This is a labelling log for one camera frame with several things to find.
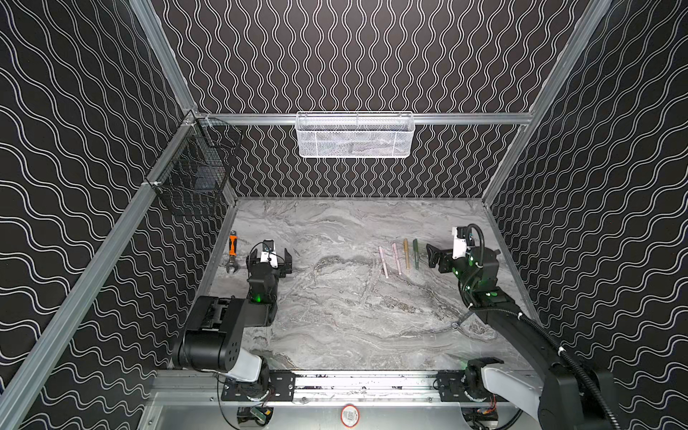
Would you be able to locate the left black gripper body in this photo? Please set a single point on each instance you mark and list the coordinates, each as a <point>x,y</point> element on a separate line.
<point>268,268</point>

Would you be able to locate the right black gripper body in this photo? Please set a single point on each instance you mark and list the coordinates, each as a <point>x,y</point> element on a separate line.
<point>449,259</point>

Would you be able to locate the green pen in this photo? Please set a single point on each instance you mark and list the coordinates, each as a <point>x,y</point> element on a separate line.
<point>416,253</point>

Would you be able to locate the tan pen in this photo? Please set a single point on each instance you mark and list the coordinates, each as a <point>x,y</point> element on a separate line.
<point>406,248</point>

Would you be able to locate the pink pen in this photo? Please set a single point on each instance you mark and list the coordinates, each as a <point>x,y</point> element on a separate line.
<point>397,261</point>
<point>383,262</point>

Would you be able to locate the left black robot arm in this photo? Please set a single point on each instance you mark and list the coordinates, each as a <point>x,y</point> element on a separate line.
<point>211,340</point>

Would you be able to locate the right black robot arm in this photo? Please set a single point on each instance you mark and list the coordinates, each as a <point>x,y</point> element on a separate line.
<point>562,393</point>

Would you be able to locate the red white round sticker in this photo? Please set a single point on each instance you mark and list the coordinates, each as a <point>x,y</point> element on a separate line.
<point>350,416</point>

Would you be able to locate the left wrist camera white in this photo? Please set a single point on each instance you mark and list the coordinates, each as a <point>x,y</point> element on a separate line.
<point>268,254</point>

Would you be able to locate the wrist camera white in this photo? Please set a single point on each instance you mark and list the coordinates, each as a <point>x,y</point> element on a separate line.
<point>268,254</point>
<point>462,241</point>

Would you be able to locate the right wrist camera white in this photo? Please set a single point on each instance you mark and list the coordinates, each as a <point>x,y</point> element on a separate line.
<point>462,241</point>

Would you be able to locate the orange handled adjustable wrench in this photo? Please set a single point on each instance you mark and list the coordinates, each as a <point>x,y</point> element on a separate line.
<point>232,265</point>

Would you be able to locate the black wire basket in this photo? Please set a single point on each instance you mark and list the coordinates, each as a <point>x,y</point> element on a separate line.
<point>196,182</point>

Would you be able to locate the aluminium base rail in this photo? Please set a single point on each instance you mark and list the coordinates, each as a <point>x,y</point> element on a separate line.
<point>333,388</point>

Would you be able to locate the white mesh wire basket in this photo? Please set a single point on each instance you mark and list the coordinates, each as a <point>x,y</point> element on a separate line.
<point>354,135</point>

